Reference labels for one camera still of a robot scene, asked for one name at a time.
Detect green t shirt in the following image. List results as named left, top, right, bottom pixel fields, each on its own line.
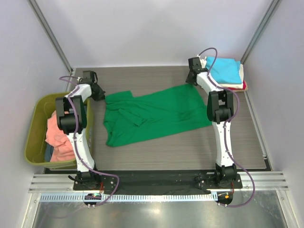
left=104, top=84, right=211, bottom=147

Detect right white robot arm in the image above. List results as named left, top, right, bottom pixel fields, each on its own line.
left=186, top=57, right=237, bottom=188

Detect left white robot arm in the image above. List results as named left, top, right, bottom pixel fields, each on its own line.
left=55, top=70, right=105, bottom=190

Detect folded cyan t shirt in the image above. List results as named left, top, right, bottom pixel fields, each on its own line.
left=204, top=56, right=242, bottom=84

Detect folded cream t shirt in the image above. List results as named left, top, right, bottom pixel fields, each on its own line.
left=201, top=59, right=245, bottom=90

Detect folded red t shirt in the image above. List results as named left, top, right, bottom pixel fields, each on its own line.
left=221, top=80, right=247, bottom=91

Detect olive green plastic bin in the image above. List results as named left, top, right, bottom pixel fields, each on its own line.
left=24, top=93, right=94, bottom=169

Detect folded tan t shirt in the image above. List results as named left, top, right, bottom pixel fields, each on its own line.
left=238, top=80, right=248, bottom=92

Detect salmon pink t shirt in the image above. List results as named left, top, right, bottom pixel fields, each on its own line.
left=45, top=111, right=75, bottom=162

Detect grey blue t shirt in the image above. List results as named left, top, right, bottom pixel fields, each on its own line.
left=44, top=143, right=54, bottom=162

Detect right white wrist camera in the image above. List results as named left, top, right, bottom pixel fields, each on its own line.
left=197, top=55, right=207, bottom=68

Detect left aluminium corner post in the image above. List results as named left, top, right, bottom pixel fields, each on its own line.
left=28, top=0, right=73, bottom=73

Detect aluminium corner post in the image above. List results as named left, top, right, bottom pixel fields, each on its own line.
left=241, top=0, right=282, bottom=64
left=28, top=0, right=73, bottom=73

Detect right aluminium corner post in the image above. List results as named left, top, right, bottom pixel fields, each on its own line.
left=241, top=0, right=282, bottom=64

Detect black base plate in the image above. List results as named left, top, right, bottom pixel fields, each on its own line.
left=68, top=170, right=243, bottom=195

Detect white slotted cable duct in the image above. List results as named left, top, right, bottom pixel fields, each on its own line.
left=39, top=192, right=218, bottom=203

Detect aluminium rail frame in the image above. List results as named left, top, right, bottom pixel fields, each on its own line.
left=28, top=171, right=289, bottom=193

